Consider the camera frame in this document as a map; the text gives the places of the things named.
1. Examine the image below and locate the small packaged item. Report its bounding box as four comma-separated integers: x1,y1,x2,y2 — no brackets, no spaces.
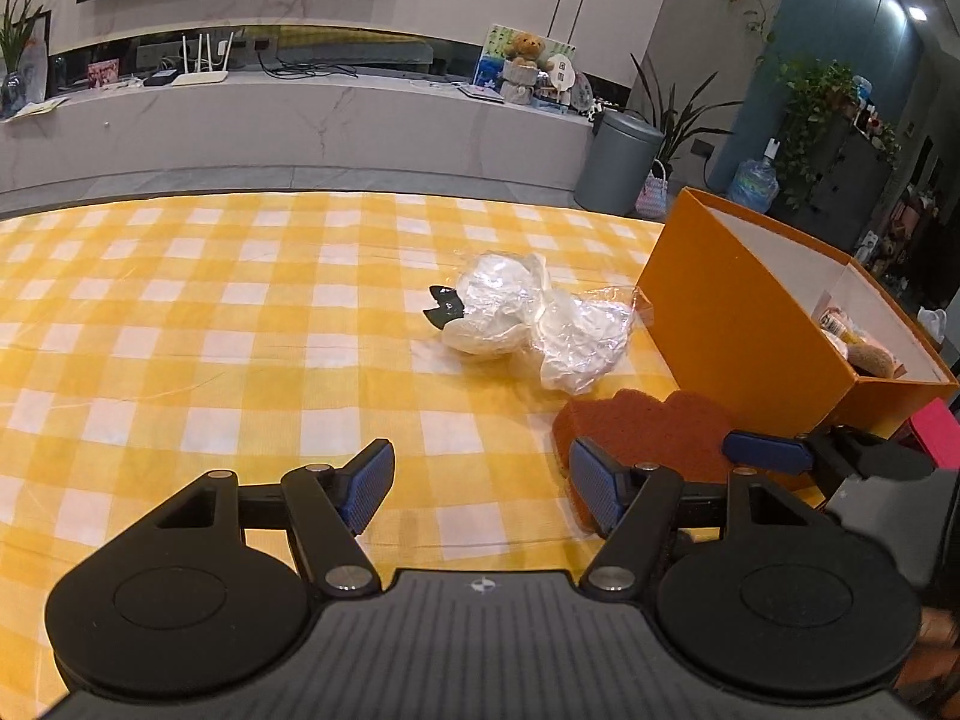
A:
817,306,865,347

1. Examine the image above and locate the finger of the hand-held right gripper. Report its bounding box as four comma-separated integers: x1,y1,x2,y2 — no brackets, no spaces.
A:
722,424,940,502
823,474,960,601

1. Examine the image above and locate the dark cabinet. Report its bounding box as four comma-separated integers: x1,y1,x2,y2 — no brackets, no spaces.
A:
780,114,895,256

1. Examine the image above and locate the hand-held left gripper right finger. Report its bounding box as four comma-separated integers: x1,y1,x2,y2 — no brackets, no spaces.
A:
568,436,827,592

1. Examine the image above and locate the leafy plant on cabinet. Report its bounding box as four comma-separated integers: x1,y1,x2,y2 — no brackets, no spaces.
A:
774,60,857,205

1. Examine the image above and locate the orange cardboard box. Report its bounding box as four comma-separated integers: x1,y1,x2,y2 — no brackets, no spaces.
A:
634,186,960,494

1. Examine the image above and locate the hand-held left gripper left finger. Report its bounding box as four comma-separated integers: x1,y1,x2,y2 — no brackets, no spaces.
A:
152,440,396,592

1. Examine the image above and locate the brown teddy bear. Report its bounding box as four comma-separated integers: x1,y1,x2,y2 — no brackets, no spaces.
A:
501,31,546,104

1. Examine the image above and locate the white router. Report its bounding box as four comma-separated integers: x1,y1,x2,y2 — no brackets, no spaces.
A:
171,30,235,87

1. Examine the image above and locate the small woven bag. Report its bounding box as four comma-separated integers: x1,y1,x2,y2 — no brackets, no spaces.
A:
634,159,670,223

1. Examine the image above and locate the long-leaved floor plant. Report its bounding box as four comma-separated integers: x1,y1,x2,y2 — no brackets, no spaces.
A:
628,52,745,170

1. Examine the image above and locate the brown cloud-shaped felt pad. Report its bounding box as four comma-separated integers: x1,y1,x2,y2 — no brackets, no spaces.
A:
550,386,752,539

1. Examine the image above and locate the red plush item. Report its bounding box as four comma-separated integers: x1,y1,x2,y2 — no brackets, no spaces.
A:
910,397,960,472

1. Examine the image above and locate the grey trash bin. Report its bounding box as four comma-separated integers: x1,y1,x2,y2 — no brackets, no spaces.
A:
574,109,666,220

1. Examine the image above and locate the blue water bottle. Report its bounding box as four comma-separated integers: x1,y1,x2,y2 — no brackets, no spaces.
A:
730,137,779,212

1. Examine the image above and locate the potted green plant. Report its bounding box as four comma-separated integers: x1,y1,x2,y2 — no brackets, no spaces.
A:
0,0,55,119

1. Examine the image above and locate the yellow checked tablecloth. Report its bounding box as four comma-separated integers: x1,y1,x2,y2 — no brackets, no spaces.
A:
0,190,830,715

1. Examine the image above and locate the plastic-wrapped white plush toy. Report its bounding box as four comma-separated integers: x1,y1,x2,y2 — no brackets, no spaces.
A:
424,251,640,395

